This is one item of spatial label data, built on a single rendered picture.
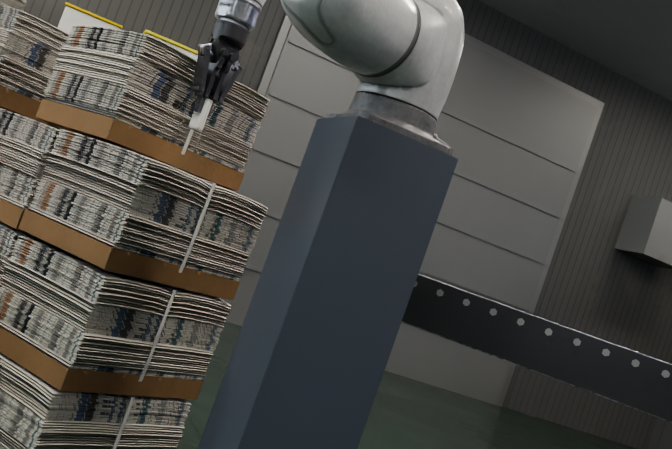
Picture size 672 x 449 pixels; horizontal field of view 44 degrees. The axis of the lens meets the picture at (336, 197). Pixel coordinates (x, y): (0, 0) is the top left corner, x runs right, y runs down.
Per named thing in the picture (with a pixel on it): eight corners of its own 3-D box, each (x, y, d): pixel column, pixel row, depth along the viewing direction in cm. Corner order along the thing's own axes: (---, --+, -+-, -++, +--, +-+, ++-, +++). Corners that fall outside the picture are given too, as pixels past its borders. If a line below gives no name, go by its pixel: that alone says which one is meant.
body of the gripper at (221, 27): (233, 31, 182) (218, 70, 181) (207, 14, 175) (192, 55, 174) (258, 35, 178) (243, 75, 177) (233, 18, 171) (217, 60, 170)
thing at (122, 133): (105, 138, 162) (113, 117, 162) (34, 116, 180) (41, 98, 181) (167, 163, 174) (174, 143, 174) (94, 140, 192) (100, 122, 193)
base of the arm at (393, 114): (471, 165, 143) (481, 134, 143) (360, 117, 135) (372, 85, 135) (423, 162, 160) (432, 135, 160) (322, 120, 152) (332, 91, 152)
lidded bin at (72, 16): (107, 61, 595) (119, 32, 597) (112, 57, 564) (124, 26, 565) (51, 38, 581) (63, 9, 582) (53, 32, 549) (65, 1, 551)
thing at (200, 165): (188, 171, 178) (195, 152, 178) (114, 148, 197) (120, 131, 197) (239, 191, 190) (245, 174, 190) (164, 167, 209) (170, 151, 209)
